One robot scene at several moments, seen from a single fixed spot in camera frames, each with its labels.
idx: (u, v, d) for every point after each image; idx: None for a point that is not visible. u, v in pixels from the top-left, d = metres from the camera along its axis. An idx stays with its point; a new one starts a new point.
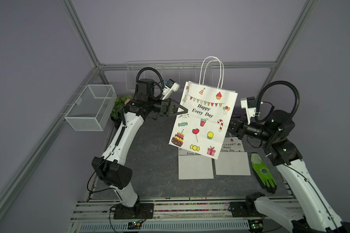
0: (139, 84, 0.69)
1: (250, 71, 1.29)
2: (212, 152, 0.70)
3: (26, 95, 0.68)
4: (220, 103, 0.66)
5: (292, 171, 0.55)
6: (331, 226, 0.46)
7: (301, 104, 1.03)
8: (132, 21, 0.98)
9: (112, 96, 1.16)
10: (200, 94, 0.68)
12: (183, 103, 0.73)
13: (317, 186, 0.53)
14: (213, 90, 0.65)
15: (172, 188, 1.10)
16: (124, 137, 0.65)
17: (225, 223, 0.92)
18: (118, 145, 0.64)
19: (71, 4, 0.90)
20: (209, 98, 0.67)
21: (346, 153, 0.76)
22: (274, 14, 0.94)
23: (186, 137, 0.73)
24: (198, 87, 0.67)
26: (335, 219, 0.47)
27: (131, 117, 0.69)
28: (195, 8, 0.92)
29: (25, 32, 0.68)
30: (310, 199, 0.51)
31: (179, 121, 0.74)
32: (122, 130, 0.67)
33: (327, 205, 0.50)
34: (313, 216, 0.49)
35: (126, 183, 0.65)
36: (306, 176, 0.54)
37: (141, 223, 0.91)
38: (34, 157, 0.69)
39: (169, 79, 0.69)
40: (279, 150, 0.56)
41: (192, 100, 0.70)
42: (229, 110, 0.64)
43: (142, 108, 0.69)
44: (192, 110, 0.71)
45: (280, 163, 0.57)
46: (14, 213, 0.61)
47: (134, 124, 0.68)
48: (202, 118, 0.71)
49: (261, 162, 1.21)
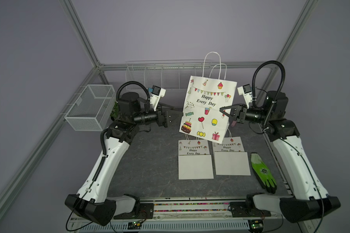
0: (123, 103, 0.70)
1: (250, 71, 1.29)
2: (217, 137, 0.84)
3: (26, 95, 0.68)
4: (222, 92, 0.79)
5: (287, 145, 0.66)
6: (315, 195, 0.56)
7: (302, 104, 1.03)
8: (133, 22, 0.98)
9: (112, 96, 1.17)
10: (203, 86, 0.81)
12: (189, 94, 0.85)
13: (309, 163, 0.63)
14: (215, 81, 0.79)
15: (171, 188, 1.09)
16: (104, 169, 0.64)
17: (225, 223, 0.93)
18: (96, 180, 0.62)
19: (71, 4, 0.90)
20: (211, 88, 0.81)
21: (343, 153, 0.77)
22: (275, 13, 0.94)
23: (193, 124, 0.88)
24: (201, 79, 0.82)
26: (320, 191, 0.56)
27: (113, 143, 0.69)
28: (195, 8, 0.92)
29: (25, 33, 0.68)
30: (299, 171, 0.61)
31: (185, 111, 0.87)
32: (102, 160, 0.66)
33: (316, 179, 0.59)
34: (301, 186, 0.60)
35: (106, 220, 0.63)
36: (299, 150, 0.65)
37: (141, 223, 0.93)
38: (34, 157, 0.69)
39: (156, 86, 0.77)
40: (277, 126, 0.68)
41: (197, 91, 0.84)
42: (230, 97, 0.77)
43: (126, 131, 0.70)
44: (197, 101, 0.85)
45: (277, 138, 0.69)
46: (14, 213, 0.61)
47: (116, 152, 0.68)
48: (206, 107, 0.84)
49: (261, 162, 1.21)
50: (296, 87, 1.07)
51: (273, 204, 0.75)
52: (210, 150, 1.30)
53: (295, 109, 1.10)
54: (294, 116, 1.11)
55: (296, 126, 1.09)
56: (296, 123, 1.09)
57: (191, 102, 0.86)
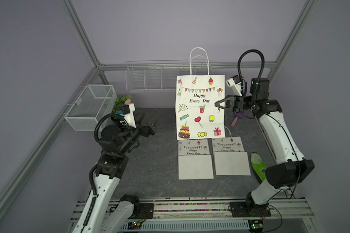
0: (102, 141, 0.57)
1: (250, 71, 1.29)
2: (218, 132, 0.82)
3: (26, 95, 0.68)
4: (213, 87, 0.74)
5: (270, 119, 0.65)
6: (292, 158, 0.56)
7: (302, 104, 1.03)
8: (133, 22, 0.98)
9: (112, 96, 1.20)
10: (193, 84, 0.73)
12: (179, 96, 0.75)
13: (289, 132, 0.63)
14: (204, 77, 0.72)
15: (172, 188, 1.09)
16: (95, 211, 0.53)
17: (225, 223, 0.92)
18: (88, 224, 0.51)
19: (71, 4, 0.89)
20: (202, 86, 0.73)
21: (342, 153, 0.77)
22: (275, 13, 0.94)
23: (191, 127, 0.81)
24: (190, 77, 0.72)
26: (297, 155, 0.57)
27: (104, 181, 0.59)
28: (195, 8, 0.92)
29: (24, 33, 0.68)
30: (280, 139, 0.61)
31: (180, 115, 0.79)
32: (93, 202, 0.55)
33: (295, 145, 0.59)
34: (280, 152, 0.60)
35: None
36: (281, 123, 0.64)
37: (141, 223, 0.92)
38: (35, 157, 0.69)
39: (125, 105, 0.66)
40: (262, 104, 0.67)
41: (187, 91, 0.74)
42: (222, 91, 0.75)
43: (117, 165, 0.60)
44: (190, 101, 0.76)
45: (262, 114, 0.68)
46: (14, 213, 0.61)
47: (108, 190, 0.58)
48: (201, 106, 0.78)
49: (261, 162, 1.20)
50: (296, 87, 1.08)
51: (268, 192, 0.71)
52: (209, 150, 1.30)
53: (295, 109, 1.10)
54: (294, 116, 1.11)
55: (296, 126, 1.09)
56: (296, 123, 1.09)
57: (183, 104, 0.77)
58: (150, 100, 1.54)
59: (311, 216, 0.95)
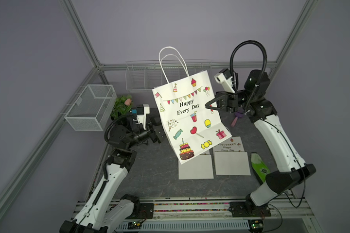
0: (111, 141, 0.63)
1: (250, 70, 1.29)
2: (222, 134, 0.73)
3: (26, 95, 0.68)
4: (199, 88, 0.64)
5: (267, 124, 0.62)
6: (296, 166, 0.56)
7: (302, 104, 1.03)
8: (133, 22, 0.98)
9: (112, 96, 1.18)
10: (174, 92, 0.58)
12: (164, 113, 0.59)
13: (287, 136, 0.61)
14: (185, 80, 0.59)
15: (172, 188, 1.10)
16: (104, 195, 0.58)
17: (226, 223, 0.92)
18: (96, 204, 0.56)
19: (71, 4, 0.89)
20: (187, 91, 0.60)
21: (342, 153, 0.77)
22: (275, 13, 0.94)
23: (190, 142, 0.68)
24: (169, 87, 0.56)
26: (299, 161, 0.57)
27: (114, 168, 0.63)
28: (196, 8, 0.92)
29: (25, 33, 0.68)
30: (280, 146, 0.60)
31: (173, 133, 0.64)
32: (103, 186, 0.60)
33: (294, 151, 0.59)
34: (282, 160, 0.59)
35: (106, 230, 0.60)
36: (278, 128, 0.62)
37: (141, 223, 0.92)
38: (34, 157, 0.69)
39: (138, 107, 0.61)
40: (256, 108, 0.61)
41: (171, 103, 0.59)
42: (209, 89, 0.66)
43: (127, 158, 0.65)
44: (179, 113, 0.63)
45: (257, 119, 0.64)
46: (14, 213, 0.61)
47: (117, 178, 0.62)
48: (192, 113, 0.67)
49: (261, 162, 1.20)
50: (296, 87, 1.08)
51: (268, 194, 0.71)
52: (209, 150, 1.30)
53: (295, 109, 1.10)
54: (293, 116, 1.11)
55: (295, 126, 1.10)
56: (296, 123, 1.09)
57: (172, 119, 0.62)
58: (150, 100, 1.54)
59: (311, 216, 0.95)
